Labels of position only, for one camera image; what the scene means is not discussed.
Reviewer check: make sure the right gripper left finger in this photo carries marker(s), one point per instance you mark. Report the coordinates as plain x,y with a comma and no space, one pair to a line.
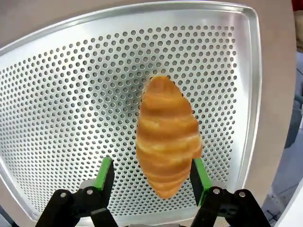
90,198

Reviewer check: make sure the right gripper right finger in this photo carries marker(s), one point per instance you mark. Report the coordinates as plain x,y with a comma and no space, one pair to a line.
213,201

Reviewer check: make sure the golden croissant bread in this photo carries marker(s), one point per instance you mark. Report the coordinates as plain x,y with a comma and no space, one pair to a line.
165,132

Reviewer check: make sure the perforated aluminium baking tray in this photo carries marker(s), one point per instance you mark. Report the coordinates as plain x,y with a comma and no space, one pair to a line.
82,106

